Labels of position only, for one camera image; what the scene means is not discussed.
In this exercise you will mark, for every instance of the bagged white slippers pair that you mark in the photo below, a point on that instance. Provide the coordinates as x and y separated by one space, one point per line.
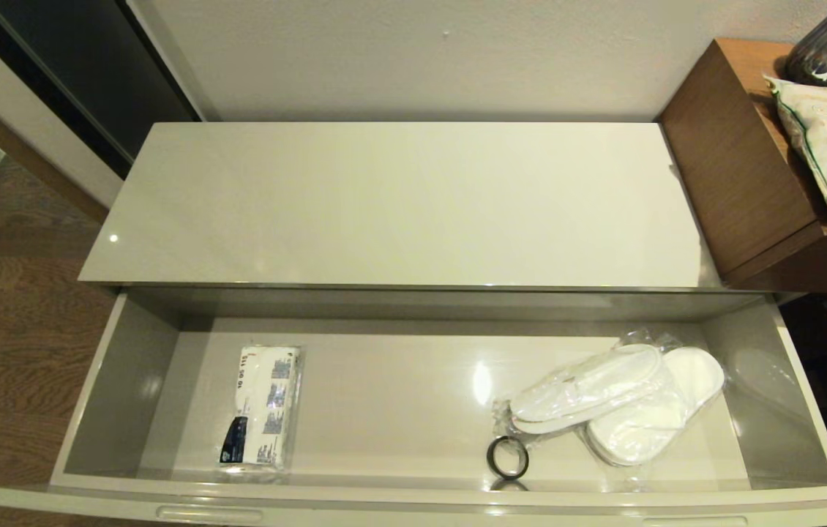
684 410
582 388

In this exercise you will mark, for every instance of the dark door panel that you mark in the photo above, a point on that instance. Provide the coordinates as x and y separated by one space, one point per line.
84 66

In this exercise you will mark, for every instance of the cream glossy cabinet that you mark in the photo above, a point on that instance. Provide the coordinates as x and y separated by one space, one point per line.
384 205

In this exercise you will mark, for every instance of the white blue-printed tissue pack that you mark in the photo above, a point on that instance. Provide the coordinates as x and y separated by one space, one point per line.
263 406

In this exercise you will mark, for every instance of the brown wooden side table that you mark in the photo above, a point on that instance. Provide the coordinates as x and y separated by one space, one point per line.
735 154

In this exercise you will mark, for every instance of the cream cabinet drawer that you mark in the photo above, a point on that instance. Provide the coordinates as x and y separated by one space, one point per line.
399 410

